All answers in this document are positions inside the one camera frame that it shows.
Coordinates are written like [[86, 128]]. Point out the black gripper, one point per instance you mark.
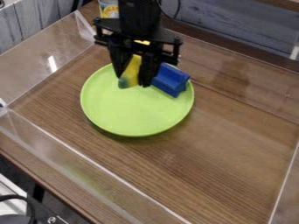
[[158, 45]]

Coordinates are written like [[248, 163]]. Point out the yellow toy banana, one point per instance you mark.
[[128, 78]]

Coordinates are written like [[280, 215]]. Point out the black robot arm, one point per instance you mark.
[[136, 33]]

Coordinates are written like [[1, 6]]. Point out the green plate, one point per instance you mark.
[[132, 112]]

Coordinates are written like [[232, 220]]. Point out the blue plastic block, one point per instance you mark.
[[170, 80]]

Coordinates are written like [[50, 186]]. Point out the yellow labelled can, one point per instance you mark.
[[108, 9]]

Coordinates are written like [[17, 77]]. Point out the clear acrylic barrier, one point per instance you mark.
[[224, 168]]

